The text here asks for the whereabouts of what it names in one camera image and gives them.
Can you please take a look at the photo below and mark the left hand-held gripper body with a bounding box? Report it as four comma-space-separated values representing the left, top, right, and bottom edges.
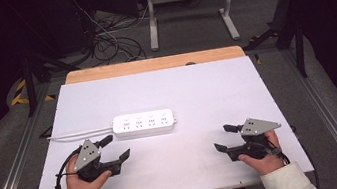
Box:
69, 133, 125, 185

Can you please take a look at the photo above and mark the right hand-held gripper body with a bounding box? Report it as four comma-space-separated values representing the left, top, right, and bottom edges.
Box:
223, 113, 287, 164

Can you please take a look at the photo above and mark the white power strip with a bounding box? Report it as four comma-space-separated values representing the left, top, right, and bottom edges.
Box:
110, 107, 180, 142

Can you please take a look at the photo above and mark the person's right hand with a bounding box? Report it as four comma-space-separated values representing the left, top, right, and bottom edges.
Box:
233, 127, 287, 180

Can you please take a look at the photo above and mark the white board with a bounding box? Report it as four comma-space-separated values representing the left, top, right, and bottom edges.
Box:
13, 48, 317, 189

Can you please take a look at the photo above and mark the black metal stand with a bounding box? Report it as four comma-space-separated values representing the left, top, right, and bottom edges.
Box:
236, 0, 313, 87
17, 47, 87, 119

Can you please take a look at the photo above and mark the yellow black hazard tape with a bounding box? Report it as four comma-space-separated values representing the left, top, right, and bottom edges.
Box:
7, 75, 56, 108

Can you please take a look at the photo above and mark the wooden table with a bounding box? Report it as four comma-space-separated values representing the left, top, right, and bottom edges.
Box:
63, 44, 247, 86

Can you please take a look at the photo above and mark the white power strip cable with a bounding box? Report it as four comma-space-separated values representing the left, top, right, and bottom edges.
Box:
45, 125, 116, 145

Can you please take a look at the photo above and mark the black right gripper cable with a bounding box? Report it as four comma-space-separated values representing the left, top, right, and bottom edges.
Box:
266, 143, 292, 168

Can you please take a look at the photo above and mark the black floor cable bundle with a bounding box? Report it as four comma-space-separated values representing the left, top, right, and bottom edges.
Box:
83, 4, 159, 69

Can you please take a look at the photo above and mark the thin white floor cable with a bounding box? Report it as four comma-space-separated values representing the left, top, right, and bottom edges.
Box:
71, 0, 154, 50

